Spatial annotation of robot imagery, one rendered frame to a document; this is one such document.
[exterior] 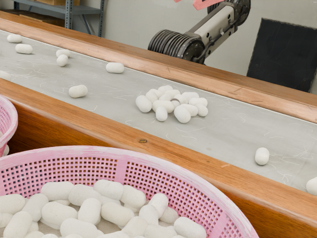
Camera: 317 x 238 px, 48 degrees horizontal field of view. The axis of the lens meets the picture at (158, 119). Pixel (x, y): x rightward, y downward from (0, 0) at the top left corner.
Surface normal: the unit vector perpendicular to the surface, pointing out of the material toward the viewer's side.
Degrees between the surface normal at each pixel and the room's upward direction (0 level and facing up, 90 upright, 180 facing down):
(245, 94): 45
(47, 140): 90
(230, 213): 75
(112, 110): 0
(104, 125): 0
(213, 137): 0
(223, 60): 90
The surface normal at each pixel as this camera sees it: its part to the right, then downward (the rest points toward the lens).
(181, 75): -0.24, -0.44
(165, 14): -0.50, 0.28
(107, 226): 0.14, -0.91
